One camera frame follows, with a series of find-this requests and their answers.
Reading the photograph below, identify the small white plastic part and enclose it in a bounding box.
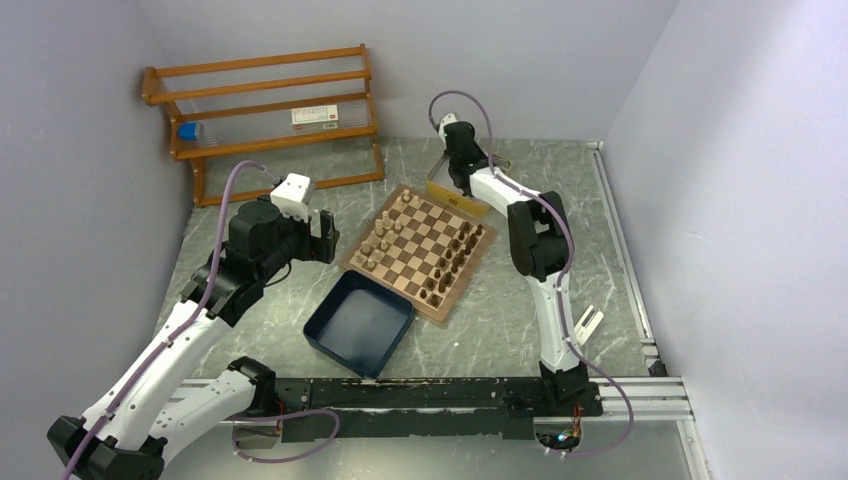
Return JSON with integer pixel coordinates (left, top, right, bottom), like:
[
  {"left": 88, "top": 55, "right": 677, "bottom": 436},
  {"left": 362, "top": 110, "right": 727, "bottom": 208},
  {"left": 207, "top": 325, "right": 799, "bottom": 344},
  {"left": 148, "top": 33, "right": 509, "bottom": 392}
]
[{"left": 574, "top": 305, "right": 605, "bottom": 346}]

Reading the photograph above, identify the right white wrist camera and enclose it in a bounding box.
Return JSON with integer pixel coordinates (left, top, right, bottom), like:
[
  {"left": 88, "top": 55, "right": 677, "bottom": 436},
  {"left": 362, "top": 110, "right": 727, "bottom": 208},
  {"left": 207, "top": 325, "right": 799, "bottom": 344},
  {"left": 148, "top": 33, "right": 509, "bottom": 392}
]
[{"left": 437, "top": 112, "right": 459, "bottom": 136}]

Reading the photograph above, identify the dark chess pieces group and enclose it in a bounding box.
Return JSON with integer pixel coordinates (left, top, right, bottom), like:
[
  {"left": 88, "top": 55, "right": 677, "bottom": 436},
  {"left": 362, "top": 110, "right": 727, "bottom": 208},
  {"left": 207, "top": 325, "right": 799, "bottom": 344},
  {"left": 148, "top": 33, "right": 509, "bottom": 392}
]
[{"left": 419, "top": 221, "right": 486, "bottom": 310}]

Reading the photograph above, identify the wooden chess board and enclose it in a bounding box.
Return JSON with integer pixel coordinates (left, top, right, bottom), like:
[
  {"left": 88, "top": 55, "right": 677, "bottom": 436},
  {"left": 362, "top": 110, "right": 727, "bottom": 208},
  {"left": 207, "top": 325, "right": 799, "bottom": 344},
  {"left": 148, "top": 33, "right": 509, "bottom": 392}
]
[{"left": 338, "top": 184, "right": 496, "bottom": 324}]

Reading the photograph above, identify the white red box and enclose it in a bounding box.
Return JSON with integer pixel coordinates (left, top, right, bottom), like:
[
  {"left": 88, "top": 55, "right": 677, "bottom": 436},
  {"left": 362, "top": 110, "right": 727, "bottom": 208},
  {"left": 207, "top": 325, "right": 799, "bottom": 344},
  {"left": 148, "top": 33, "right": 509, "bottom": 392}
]
[{"left": 291, "top": 105, "right": 339, "bottom": 132}]

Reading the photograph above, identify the wooden shelf rack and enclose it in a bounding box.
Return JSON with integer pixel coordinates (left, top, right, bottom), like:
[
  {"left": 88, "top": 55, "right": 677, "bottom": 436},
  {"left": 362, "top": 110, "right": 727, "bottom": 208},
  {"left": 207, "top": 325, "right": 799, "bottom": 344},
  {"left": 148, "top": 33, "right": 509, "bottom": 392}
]
[{"left": 140, "top": 44, "right": 386, "bottom": 207}]

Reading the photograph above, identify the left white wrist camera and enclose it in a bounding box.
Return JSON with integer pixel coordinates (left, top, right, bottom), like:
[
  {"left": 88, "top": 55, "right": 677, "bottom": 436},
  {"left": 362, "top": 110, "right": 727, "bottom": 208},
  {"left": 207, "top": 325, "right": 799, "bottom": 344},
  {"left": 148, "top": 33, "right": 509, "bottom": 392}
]
[{"left": 270, "top": 173, "right": 315, "bottom": 223}]

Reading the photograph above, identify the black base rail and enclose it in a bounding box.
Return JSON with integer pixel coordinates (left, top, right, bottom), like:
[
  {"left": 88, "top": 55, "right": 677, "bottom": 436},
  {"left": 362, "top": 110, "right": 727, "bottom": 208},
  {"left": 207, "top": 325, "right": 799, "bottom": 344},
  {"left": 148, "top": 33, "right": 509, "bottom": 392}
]
[{"left": 242, "top": 377, "right": 604, "bottom": 442}]

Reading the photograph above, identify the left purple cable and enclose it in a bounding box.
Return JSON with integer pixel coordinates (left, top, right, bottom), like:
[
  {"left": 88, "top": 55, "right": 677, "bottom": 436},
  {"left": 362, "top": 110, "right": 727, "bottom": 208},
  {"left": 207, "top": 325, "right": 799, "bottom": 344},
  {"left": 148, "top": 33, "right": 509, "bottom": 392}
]
[{"left": 61, "top": 160, "right": 340, "bottom": 480}]

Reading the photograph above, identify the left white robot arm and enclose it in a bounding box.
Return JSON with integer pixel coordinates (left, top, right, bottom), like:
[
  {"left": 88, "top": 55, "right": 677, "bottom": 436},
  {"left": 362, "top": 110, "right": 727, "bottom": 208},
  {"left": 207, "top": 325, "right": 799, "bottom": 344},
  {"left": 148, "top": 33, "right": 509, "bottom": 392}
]
[{"left": 47, "top": 196, "right": 339, "bottom": 479}]

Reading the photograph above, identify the blue capped container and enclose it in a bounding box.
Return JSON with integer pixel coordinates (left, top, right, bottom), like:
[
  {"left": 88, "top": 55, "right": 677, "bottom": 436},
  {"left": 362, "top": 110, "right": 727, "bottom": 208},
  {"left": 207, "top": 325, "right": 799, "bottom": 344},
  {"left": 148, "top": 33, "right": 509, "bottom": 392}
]
[{"left": 177, "top": 122, "right": 203, "bottom": 142}]

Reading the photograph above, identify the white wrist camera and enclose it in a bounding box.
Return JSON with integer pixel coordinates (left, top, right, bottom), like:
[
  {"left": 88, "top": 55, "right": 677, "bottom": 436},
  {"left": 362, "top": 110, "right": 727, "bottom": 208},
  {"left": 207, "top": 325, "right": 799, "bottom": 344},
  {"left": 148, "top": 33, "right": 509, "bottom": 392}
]
[
  {"left": 270, "top": 173, "right": 315, "bottom": 223},
  {"left": 437, "top": 112, "right": 459, "bottom": 136}
]

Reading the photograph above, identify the blue square tray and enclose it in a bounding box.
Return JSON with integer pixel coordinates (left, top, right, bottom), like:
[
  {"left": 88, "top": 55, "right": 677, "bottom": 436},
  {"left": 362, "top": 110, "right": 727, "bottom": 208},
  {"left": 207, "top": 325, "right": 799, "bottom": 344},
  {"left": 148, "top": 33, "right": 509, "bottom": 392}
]
[{"left": 303, "top": 271, "right": 415, "bottom": 379}]

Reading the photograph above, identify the gold metal tin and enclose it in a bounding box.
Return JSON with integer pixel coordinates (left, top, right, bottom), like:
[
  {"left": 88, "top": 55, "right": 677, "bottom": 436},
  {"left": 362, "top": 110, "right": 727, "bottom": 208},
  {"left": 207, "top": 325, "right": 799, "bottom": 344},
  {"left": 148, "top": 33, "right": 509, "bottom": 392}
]
[{"left": 426, "top": 153, "right": 522, "bottom": 217}]

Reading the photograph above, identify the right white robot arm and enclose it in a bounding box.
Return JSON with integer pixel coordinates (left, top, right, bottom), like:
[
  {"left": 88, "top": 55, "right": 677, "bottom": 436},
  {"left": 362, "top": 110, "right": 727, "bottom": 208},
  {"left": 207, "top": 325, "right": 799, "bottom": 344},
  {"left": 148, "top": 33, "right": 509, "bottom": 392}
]
[{"left": 437, "top": 114, "right": 589, "bottom": 416}]

